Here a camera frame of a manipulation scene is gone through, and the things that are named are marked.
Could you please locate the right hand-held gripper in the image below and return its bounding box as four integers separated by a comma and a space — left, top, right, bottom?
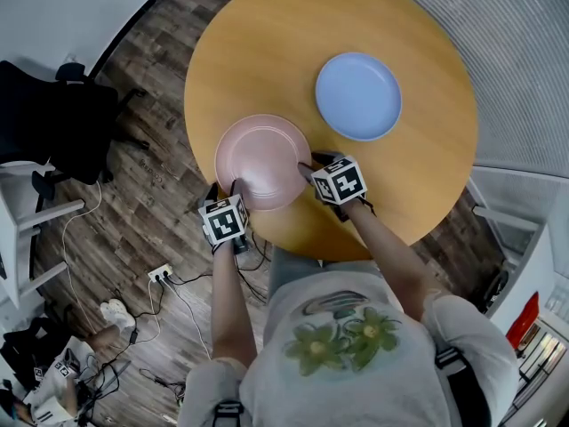
296, 149, 377, 222

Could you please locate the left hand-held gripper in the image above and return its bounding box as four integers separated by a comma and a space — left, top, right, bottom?
196, 177, 251, 256

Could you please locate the pink big plate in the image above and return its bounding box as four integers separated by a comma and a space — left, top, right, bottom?
214, 113, 313, 213

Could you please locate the blue big plate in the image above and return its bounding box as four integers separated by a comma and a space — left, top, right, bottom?
315, 52, 404, 143

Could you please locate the person's left forearm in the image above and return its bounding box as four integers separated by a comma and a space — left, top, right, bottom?
209, 238, 260, 367

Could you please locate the person's right forearm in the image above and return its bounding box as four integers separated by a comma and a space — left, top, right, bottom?
344, 197, 451, 322

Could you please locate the white power strip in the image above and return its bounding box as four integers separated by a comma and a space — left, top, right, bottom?
147, 262, 175, 284

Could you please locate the black office chair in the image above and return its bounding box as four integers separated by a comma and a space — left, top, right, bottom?
0, 60, 150, 187

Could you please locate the grey metal door bar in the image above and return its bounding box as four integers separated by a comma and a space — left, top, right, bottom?
471, 204, 541, 233

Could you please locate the round wooden table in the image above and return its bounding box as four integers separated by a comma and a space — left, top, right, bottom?
212, 0, 569, 178

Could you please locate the person's grey flower-print shirt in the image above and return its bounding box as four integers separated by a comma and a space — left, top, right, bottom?
176, 245, 521, 427

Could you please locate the black bag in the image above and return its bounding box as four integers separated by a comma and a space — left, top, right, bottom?
0, 316, 68, 391

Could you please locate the red hanging cloth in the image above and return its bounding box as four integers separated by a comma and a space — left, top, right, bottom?
506, 291, 541, 351

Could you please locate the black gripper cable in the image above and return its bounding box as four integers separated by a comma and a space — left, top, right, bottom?
232, 230, 273, 304

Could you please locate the black power cable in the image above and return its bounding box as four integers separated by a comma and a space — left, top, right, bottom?
127, 271, 215, 342

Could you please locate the white floor cable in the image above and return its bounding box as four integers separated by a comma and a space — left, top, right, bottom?
60, 180, 104, 331

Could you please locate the white desk frame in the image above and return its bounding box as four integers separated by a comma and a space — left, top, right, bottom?
0, 159, 86, 311

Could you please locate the black harness strap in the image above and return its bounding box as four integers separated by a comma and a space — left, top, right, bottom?
433, 347, 493, 427
212, 400, 245, 427

